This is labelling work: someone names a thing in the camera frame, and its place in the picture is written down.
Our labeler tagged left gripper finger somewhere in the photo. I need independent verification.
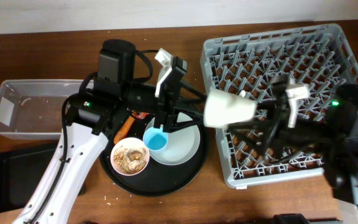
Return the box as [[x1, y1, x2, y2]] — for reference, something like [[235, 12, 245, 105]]
[[180, 80, 206, 101], [169, 107, 206, 133]]

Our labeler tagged clear plastic bin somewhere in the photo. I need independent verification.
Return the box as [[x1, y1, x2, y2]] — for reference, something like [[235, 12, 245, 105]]
[[0, 79, 82, 140]]

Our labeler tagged light grey plate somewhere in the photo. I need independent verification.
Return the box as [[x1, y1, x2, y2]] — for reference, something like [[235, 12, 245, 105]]
[[150, 125, 201, 166]]

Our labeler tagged blue cup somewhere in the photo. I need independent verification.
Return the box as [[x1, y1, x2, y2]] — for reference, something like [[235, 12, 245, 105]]
[[142, 127, 168, 152]]

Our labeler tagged grey dishwasher rack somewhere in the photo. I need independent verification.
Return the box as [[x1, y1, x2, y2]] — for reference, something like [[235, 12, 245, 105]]
[[200, 24, 358, 189]]

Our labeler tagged round black tray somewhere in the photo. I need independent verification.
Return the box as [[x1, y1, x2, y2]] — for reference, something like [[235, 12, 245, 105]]
[[99, 125, 209, 197]]

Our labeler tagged bowl with food scraps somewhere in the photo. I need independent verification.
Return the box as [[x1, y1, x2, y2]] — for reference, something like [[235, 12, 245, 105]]
[[111, 138, 150, 176]]

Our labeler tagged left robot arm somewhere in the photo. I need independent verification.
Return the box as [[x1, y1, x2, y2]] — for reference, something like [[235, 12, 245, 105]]
[[16, 39, 206, 223]]

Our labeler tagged orange carrot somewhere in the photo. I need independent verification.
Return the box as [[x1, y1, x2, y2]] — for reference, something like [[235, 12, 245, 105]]
[[113, 116, 135, 144]]

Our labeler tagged black rectangular tray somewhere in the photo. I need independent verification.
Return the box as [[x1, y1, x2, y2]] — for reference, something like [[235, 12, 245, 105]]
[[0, 141, 86, 214]]

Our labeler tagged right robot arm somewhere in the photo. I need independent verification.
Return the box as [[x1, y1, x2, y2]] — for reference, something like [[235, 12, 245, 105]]
[[228, 78, 358, 223]]

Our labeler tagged red snack wrapper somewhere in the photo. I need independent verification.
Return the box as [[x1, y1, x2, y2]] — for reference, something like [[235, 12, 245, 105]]
[[132, 111, 149, 120]]

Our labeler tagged white cup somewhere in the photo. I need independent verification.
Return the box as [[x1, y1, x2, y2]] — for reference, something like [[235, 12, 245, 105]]
[[203, 90, 257, 129]]

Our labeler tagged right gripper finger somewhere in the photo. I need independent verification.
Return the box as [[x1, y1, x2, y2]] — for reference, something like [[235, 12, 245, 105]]
[[257, 101, 274, 110], [227, 121, 272, 156]]

